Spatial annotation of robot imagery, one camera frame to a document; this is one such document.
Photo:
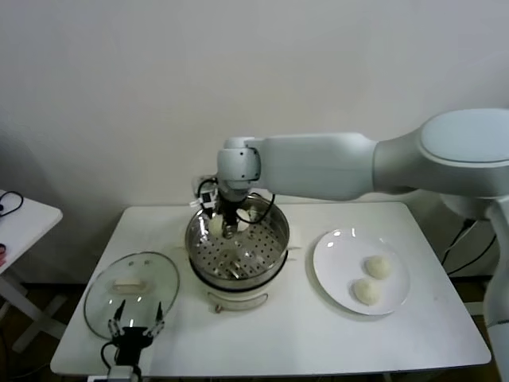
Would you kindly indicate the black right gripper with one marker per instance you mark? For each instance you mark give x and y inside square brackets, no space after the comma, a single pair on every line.
[229,209]

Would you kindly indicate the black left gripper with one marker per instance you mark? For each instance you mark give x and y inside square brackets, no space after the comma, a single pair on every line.
[131,342]

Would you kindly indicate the white steamed baozi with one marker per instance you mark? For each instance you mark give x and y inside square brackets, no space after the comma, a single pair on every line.
[243,221]
[378,266]
[366,292]
[216,227]

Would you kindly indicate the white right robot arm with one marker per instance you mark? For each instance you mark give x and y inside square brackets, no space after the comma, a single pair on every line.
[318,167]

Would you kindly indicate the stainless steel steamer basket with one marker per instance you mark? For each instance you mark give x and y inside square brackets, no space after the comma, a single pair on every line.
[262,242]

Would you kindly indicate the glass pot lid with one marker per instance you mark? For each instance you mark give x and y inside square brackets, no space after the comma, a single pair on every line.
[153,270]

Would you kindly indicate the cream electric cooker pot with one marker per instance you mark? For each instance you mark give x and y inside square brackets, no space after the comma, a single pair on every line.
[238,297]

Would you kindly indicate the white round plate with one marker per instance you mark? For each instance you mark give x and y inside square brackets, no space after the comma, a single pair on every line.
[338,262]

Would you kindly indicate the white side table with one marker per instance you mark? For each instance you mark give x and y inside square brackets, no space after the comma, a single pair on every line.
[479,308]
[32,223]

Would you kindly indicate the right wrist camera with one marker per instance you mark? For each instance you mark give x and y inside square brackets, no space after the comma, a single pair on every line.
[206,197]

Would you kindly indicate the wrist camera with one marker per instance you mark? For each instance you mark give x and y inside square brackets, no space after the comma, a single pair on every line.
[98,379]
[206,197]

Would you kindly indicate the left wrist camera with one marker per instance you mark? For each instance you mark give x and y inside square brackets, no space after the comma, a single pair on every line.
[98,379]

